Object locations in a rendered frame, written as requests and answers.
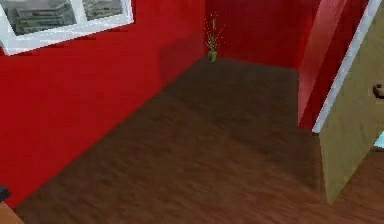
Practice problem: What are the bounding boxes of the green potted house plant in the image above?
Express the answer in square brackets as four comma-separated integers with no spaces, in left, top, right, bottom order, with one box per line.
[203,13,225,64]

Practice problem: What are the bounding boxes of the dark round door handle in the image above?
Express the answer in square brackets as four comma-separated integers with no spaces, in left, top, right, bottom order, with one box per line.
[372,83,384,100]

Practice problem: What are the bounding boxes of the orange brown furniture corner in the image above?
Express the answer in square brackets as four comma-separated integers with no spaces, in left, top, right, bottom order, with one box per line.
[0,201,25,224]

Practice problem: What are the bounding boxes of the olive tan room door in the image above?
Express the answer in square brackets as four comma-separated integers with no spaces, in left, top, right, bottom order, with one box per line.
[319,0,384,205]

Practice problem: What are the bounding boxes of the white framed window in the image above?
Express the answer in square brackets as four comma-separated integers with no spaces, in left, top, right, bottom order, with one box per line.
[0,0,135,56]

